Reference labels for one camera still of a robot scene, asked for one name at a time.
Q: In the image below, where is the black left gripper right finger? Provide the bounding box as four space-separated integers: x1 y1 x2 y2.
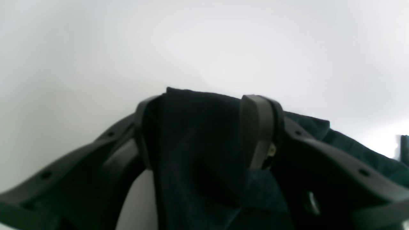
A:
240 95 409 230

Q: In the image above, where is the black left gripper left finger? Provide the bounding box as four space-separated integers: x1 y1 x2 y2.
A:
1 96 161 230

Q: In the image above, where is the black printed T-shirt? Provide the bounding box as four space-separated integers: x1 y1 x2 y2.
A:
151 88 408 230

